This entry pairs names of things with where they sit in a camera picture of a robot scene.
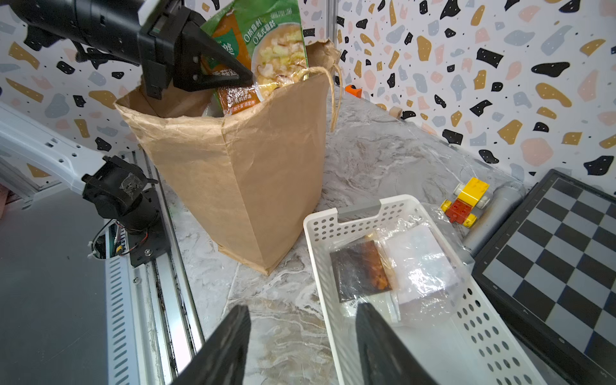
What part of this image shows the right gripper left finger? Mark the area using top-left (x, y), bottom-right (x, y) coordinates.
top-left (172, 305), bottom-right (251, 385)

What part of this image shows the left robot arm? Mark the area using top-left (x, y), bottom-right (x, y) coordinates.
top-left (1, 1), bottom-right (253, 267)

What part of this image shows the brown tape piece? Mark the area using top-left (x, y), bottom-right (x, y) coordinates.
top-left (389, 107), bottom-right (403, 119)

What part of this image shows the grey cylinder tube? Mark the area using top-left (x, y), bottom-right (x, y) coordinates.
top-left (462, 182), bottom-right (526, 258)

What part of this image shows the black white checkerboard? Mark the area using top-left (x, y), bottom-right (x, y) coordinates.
top-left (473, 170), bottom-right (615, 384)

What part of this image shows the green yellow soup packet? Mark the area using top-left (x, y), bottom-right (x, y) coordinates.
top-left (201, 0), bottom-right (308, 116)

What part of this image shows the clear plastic sauce bag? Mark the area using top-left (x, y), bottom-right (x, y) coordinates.
top-left (330, 215), bottom-right (470, 327)

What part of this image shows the yellow red toy block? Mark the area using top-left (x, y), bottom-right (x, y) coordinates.
top-left (441, 177), bottom-right (491, 229)

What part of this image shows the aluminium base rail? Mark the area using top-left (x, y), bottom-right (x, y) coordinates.
top-left (103, 148), bottom-right (205, 385)

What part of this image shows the orange clip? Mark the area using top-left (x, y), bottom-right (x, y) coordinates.
top-left (345, 84), bottom-right (363, 98)

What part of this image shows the brown paper bag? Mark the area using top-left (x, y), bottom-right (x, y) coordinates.
top-left (115, 40), bottom-right (343, 274)

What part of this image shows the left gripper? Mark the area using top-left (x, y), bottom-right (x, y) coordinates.
top-left (136, 1), bottom-right (253, 99)

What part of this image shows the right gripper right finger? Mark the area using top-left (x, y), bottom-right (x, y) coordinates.
top-left (355, 303), bottom-right (436, 384)

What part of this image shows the white plastic basket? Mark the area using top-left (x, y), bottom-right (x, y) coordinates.
top-left (304, 195), bottom-right (543, 384)

